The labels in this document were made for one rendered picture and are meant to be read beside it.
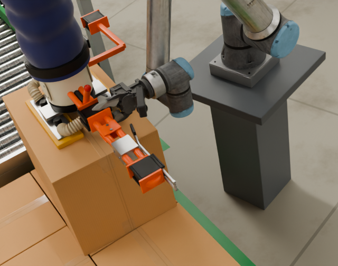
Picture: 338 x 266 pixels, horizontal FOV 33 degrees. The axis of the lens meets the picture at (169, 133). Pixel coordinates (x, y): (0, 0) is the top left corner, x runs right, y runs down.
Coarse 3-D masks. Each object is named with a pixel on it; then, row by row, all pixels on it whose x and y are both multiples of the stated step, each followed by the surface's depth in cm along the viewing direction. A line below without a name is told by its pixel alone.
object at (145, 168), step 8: (136, 160) 165; (144, 160) 164; (152, 160) 164; (128, 168) 164; (136, 168) 162; (144, 168) 162; (152, 168) 161; (160, 168) 161; (136, 176) 164; (144, 176) 160; (152, 176) 160; (144, 184) 160; (144, 192) 161
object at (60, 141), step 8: (32, 104) 217; (40, 104) 213; (32, 112) 215; (40, 112) 213; (40, 120) 210; (56, 120) 203; (64, 120) 206; (48, 128) 206; (56, 128) 204; (56, 136) 201; (72, 136) 200; (80, 136) 200; (56, 144) 198; (64, 144) 198
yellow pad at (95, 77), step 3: (93, 75) 225; (96, 75) 225; (93, 78) 223; (96, 78) 224; (93, 81) 222; (105, 84) 220; (108, 90) 216; (105, 93) 214; (108, 93) 214; (105, 96) 209; (108, 96) 213; (120, 111) 205
